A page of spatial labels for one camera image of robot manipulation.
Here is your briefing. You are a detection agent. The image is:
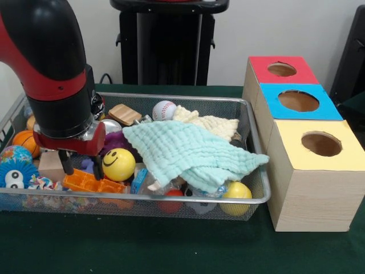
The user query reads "plain wooden cube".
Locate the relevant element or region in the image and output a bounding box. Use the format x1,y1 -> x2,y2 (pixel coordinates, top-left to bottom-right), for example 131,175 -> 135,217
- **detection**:
38,151 -> 68,183

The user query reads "globe print ball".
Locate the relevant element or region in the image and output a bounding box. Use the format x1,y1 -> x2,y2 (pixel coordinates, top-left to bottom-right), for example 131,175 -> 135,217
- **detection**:
0,145 -> 34,167

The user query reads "black upright panel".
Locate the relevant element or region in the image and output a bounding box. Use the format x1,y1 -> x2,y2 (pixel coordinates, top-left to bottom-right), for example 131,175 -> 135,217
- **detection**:
329,5 -> 365,115

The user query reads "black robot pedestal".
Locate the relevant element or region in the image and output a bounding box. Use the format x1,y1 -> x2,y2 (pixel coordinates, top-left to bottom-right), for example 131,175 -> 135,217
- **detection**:
109,0 -> 230,86

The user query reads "mint knitted cloth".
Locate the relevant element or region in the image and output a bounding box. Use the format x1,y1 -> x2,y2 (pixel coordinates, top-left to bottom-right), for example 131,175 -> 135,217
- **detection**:
122,119 -> 270,194

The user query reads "white baseball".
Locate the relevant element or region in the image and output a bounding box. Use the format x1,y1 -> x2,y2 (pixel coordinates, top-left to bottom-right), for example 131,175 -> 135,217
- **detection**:
152,100 -> 177,122

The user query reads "plain yellow ball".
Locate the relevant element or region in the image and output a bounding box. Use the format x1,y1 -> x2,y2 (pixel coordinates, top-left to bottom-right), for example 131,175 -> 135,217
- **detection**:
221,182 -> 253,216

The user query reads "small orange basketball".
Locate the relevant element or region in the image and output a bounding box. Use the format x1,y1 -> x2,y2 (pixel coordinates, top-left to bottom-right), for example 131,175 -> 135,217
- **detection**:
13,130 -> 40,158

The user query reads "striped wooden block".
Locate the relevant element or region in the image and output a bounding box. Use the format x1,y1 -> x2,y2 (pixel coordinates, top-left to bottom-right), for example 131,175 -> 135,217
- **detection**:
108,104 -> 143,126

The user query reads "orange plastic toy block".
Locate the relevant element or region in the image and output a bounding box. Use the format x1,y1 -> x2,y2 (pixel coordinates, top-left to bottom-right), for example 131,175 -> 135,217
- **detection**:
62,167 -> 128,194

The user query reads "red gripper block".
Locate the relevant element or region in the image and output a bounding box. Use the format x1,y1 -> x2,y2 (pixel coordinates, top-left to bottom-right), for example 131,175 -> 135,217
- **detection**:
33,121 -> 106,182

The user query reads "wooden three-hole box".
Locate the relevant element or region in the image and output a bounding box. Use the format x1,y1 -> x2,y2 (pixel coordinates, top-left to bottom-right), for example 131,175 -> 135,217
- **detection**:
242,56 -> 359,232

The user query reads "yellow smiley ball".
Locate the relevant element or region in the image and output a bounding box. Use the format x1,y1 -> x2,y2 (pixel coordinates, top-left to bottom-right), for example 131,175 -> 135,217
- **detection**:
102,148 -> 136,182

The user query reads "silver mesh bin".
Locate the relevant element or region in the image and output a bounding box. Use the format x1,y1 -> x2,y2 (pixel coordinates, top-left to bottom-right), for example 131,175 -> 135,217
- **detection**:
0,90 -> 271,222

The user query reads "cream knitted cloth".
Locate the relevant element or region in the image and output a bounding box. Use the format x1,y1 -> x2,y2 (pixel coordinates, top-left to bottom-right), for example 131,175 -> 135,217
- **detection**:
172,104 -> 240,142

